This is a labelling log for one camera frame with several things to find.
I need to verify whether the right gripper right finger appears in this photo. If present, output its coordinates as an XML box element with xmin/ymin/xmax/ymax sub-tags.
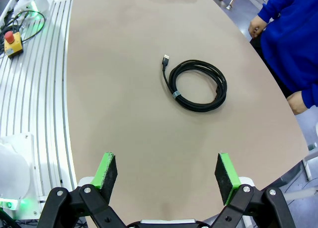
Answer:
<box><xmin>211</xmin><ymin>152</ymin><xmax>296</xmax><ymax>228</ymax></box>

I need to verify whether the person's right forearm blue sleeve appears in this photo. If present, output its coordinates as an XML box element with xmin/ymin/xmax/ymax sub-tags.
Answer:
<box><xmin>257</xmin><ymin>0</ymin><xmax>299</xmax><ymax>24</ymax></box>

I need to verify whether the person in blue hoodie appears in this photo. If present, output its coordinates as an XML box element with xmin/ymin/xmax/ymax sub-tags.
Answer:
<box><xmin>249</xmin><ymin>0</ymin><xmax>318</xmax><ymax>109</ymax></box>

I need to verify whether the person's left hand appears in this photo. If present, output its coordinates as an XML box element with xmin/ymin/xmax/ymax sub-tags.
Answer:
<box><xmin>287</xmin><ymin>90</ymin><xmax>310</xmax><ymax>115</ymax></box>

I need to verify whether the person's left forearm blue sleeve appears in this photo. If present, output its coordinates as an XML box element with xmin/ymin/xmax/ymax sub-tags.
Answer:
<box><xmin>302</xmin><ymin>81</ymin><xmax>318</xmax><ymax>109</ymax></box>

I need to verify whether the person's right hand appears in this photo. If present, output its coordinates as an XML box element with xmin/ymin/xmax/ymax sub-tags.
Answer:
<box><xmin>248</xmin><ymin>15</ymin><xmax>268</xmax><ymax>39</ymax></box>

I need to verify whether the black control cable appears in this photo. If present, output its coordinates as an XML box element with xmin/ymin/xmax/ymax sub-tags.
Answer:
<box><xmin>0</xmin><ymin>10</ymin><xmax>47</xmax><ymax>57</ymax></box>

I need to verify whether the black cable with grey tie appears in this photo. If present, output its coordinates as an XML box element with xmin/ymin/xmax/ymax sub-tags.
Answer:
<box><xmin>161</xmin><ymin>54</ymin><xmax>228</xmax><ymax>112</ymax></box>

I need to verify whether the white slatted mounting platform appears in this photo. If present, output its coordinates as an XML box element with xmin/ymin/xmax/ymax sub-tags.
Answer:
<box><xmin>0</xmin><ymin>0</ymin><xmax>78</xmax><ymax>221</ymax></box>

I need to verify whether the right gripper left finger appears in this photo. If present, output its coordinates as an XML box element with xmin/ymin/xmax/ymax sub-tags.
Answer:
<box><xmin>37</xmin><ymin>152</ymin><xmax>127</xmax><ymax>228</ymax></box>

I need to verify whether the yellow emergency stop button box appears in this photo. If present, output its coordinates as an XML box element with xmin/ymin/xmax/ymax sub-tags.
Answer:
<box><xmin>3</xmin><ymin>31</ymin><xmax>24</xmax><ymax>59</ymax></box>

